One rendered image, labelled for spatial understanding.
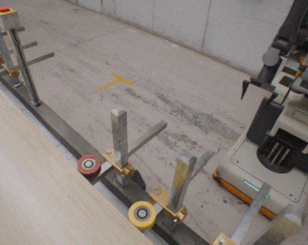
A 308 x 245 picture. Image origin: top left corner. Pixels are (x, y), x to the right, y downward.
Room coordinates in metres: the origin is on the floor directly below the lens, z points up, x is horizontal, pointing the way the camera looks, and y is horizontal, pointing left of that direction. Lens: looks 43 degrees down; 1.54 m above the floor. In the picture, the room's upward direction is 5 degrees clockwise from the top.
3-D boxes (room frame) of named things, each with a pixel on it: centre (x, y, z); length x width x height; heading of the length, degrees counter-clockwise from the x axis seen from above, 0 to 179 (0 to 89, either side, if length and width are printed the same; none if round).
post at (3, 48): (1.13, 0.89, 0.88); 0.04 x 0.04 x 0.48; 51
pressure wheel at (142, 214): (0.28, 0.01, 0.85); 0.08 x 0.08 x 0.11
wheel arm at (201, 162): (0.44, -0.11, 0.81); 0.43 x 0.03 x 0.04; 141
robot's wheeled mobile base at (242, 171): (1.05, -0.93, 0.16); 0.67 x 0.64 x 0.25; 141
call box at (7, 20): (0.96, 0.68, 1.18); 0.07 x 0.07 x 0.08; 51
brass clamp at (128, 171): (0.52, 0.12, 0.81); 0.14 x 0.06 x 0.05; 51
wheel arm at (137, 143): (0.59, 0.08, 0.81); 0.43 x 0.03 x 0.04; 141
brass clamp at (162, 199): (0.36, -0.07, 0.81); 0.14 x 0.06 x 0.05; 51
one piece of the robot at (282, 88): (1.13, -0.99, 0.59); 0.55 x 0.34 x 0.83; 51
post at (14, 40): (0.96, 0.68, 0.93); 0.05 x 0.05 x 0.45; 51
